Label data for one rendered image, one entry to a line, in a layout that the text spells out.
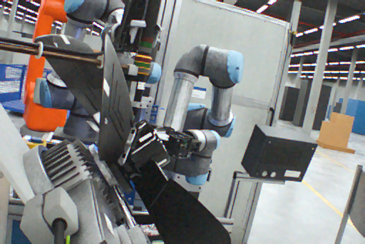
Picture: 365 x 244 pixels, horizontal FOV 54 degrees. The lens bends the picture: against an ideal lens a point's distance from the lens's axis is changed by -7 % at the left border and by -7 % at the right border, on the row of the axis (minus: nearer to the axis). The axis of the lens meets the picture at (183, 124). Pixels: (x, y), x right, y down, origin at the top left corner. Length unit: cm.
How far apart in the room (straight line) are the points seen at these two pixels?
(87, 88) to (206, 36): 209
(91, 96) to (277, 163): 88
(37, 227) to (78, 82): 42
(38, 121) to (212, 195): 253
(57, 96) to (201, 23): 158
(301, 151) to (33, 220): 120
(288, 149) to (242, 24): 169
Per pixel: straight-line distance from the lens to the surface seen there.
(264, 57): 314
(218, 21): 297
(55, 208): 59
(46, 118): 484
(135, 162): 85
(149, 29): 96
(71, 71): 91
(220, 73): 138
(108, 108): 61
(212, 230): 71
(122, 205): 78
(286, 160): 156
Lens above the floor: 139
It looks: 7 degrees down
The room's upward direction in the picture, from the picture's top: 11 degrees clockwise
